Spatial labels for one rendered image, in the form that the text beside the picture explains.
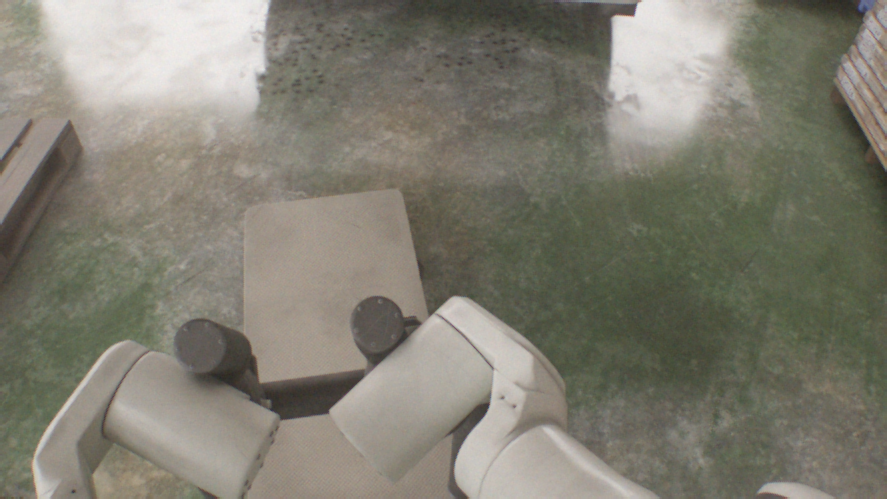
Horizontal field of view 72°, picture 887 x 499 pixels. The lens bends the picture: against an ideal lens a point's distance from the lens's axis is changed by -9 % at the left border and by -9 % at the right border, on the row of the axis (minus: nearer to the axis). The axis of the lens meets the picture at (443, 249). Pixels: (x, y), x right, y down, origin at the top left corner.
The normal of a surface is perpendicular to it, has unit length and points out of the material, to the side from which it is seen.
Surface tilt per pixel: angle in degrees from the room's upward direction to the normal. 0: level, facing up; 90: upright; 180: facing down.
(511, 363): 27
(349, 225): 0
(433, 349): 17
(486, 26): 0
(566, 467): 22
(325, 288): 0
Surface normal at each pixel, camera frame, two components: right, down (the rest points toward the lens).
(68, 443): 0.30, -0.58
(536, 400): 0.61, -0.40
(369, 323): 0.11, -0.19
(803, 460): 0.03, -0.65
